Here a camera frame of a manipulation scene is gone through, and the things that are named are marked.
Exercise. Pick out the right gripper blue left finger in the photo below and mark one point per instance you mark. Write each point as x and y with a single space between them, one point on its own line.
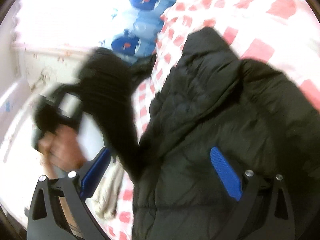
92 173

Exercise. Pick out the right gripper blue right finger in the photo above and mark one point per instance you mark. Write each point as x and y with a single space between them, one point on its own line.
229 178

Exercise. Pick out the cream puffer jacket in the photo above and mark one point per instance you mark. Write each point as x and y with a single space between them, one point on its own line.
107 193

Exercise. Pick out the person's left hand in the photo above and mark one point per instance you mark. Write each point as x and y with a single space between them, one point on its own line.
61 149

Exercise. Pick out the whale print curtain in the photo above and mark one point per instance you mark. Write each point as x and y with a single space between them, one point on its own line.
132 28

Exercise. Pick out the black puffer jacket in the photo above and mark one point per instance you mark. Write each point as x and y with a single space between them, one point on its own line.
257 118

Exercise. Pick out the pink checkered bed cover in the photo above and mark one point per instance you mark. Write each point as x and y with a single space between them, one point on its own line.
283 33

